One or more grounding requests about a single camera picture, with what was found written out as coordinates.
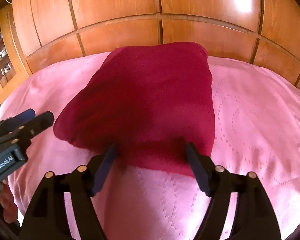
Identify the dark red velvet garment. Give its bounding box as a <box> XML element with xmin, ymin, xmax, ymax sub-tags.
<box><xmin>53</xmin><ymin>42</ymin><xmax>215</xmax><ymax>176</ymax></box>

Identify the person's left hand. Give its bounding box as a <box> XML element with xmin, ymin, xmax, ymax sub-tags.
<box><xmin>0</xmin><ymin>178</ymin><xmax>18</xmax><ymax>224</ymax></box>

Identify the wooden shelf cabinet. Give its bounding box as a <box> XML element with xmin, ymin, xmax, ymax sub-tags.
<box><xmin>0</xmin><ymin>5</ymin><xmax>32</xmax><ymax>105</ymax></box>

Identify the pink bedspread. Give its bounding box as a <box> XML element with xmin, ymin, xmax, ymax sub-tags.
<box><xmin>0</xmin><ymin>53</ymin><xmax>300</xmax><ymax>239</ymax></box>

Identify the wooden panelled wardrobe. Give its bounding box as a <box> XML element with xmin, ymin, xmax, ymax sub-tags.
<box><xmin>12</xmin><ymin>0</ymin><xmax>300</xmax><ymax>89</ymax></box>

